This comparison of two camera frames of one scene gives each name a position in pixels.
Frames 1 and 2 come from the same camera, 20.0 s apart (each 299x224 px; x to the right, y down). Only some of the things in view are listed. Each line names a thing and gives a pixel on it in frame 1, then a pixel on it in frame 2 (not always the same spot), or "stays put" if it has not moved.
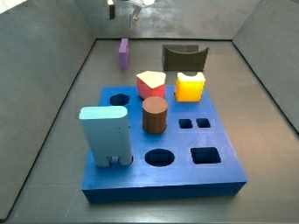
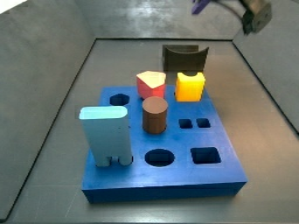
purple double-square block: x=124 y=52 -> x=199 y=5
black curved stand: x=183 y=58 stays put
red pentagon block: x=151 y=83 stays put
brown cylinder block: x=154 y=114 stays put
